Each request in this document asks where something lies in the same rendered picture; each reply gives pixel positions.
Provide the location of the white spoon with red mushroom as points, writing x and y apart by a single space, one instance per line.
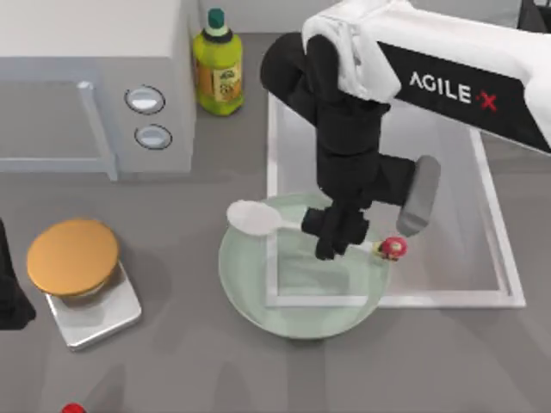
251 217

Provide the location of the pale green glass bowl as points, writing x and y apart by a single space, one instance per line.
310 314

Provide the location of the white sink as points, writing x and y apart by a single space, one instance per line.
495 241

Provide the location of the green bottle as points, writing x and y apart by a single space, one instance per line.
217 73

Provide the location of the small microwave knob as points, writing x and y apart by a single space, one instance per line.
153 137

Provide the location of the large microwave knob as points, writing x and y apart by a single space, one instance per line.
144 100

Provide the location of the pale microwave oven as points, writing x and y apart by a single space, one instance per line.
168 64

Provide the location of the silver kitchen scale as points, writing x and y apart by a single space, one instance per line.
99 320

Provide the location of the round orange disc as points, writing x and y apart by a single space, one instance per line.
73 256

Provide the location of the microwave oven door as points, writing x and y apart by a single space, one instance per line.
51 125

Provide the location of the red object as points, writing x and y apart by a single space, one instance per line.
72 408

